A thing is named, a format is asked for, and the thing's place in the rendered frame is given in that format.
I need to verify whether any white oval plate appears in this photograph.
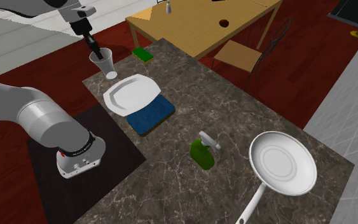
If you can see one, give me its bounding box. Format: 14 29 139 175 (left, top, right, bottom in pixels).
102 73 162 118

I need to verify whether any green spray bottle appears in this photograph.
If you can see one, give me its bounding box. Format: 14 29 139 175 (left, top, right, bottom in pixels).
189 130 222 171

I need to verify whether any green sponge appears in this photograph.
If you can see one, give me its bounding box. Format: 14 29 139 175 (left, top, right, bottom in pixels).
131 46 155 65

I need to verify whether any white frying pan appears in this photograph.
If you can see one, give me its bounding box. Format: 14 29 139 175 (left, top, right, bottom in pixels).
235 130 318 224

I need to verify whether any blue sponge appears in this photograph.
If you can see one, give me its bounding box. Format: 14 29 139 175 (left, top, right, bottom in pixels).
125 94 176 137

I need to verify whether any white cup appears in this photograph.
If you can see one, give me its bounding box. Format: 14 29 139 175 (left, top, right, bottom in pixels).
88 47 118 80

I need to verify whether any dark robot stand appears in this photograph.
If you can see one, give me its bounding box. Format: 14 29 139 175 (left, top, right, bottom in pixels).
26 103 147 224

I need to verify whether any wooden dining table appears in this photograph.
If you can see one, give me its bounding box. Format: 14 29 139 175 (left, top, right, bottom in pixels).
125 0 284 60

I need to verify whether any wooden chair with metal back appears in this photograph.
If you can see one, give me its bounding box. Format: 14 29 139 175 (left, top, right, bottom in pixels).
210 18 293 92

